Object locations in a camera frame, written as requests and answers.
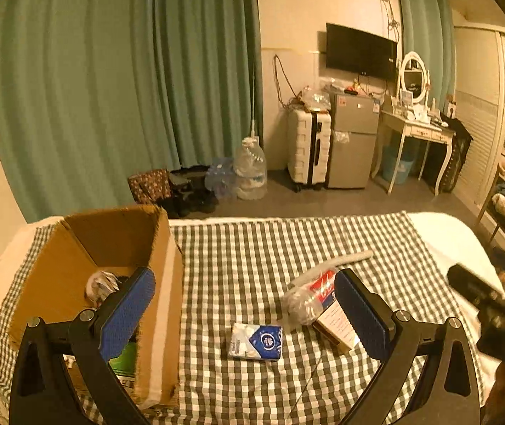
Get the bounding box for dark wall cables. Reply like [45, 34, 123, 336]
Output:
[273, 54, 300, 108]

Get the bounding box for blue waste bin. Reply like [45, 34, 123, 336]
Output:
[383, 144, 415, 185]

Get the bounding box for clear plastic bag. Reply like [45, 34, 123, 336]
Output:
[283, 266, 341, 327]
[299, 86, 332, 114]

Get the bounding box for white vanity table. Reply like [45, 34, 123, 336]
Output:
[371, 107, 457, 196]

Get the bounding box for brown cardboard box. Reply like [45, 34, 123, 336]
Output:
[7, 204, 185, 410]

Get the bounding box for white suitcase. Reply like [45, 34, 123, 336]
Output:
[287, 108, 333, 192]

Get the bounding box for white louvered wardrobe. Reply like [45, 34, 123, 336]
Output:
[454, 24, 505, 240]

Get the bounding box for blue white tissue packet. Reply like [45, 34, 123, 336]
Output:
[227, 322, 284, 362]

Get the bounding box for grey mini fridge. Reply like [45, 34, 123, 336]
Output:
[328, 91, 380, 189]

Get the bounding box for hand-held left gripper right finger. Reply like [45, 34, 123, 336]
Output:
[332, 268, 486, 425]

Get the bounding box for wrapped water bottle pack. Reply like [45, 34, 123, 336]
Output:
[205, 158, 238, 199]

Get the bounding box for teal curtain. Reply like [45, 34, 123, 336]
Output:
[0, 0, 161, 223]
[153, 0, 263, 170]
[394, 0, 455, 117]

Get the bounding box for white tube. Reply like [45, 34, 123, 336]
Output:
[323, 250, 375, 272]

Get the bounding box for large clear water jug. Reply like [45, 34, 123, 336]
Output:
[234, 138, 268, 201]

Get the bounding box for black hanging garment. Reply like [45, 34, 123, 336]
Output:
[438, 117, 473, 194]

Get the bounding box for pile of black shoes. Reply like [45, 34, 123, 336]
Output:
[159, 166, 220, 219]

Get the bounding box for black wall television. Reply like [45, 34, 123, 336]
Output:
[326, 22, 398, 81]

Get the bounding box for light green packet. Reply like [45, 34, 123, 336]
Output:
[108, 341, 139, 380]

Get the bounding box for green checkered cloth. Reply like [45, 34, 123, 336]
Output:
[0, 211, 488, 425]

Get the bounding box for thin white pole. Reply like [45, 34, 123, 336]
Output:
[248, 64, 259, 141]

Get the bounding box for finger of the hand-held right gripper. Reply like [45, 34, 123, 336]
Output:
[447, 263, 505, 305]

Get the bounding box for white oval mirror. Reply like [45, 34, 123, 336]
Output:
[398, 52, 431, 107]

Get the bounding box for grey wrapper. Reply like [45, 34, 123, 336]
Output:
[85, 270, 123, 305]

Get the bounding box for brown patterned gift bag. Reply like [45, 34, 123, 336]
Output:
[127, 169, 172, 205]

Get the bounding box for small brown carton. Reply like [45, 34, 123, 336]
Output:
[312, 301, 362, 356]

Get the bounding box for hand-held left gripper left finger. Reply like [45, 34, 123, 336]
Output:
[9, 267, 156, 425]

